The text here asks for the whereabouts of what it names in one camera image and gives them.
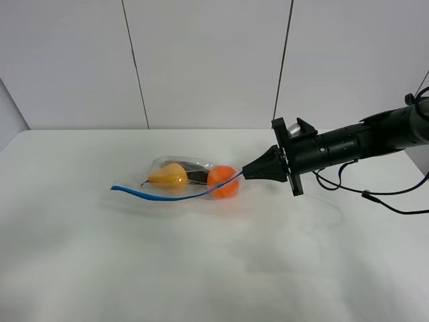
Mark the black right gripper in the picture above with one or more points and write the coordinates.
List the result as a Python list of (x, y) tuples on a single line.
[(291, 158)]

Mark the clear zip bag blue seal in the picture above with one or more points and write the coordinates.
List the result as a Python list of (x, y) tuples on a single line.
[(148, 192)]

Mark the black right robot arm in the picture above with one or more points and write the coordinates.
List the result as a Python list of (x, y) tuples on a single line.
[(384, 133)]

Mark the orange fruit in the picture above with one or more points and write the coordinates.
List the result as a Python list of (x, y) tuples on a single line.
[(219, 175)]

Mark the dark purple eggplant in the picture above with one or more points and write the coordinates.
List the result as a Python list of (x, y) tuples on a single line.
[(196, 173)]

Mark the yellow pear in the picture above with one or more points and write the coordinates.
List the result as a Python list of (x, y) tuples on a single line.
[(170, 177)]

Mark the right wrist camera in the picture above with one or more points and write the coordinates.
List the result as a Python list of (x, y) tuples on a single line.
[(301, 129)]

